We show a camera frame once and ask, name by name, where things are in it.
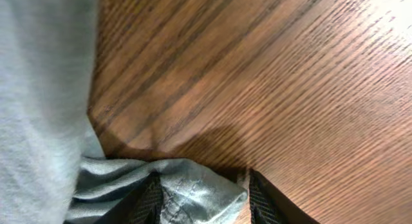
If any light grey-blue t-shirt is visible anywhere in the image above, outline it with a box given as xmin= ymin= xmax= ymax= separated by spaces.
xmin=1 ymin=0 xmax=248 ymax=223

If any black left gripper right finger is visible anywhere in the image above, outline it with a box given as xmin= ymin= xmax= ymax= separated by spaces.
xmin=249 ymin=169 xmax=319 ymax=224

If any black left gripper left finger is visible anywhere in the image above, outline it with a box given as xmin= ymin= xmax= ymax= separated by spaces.
xmin=94 ymin=173 xmax=164 ymax=224

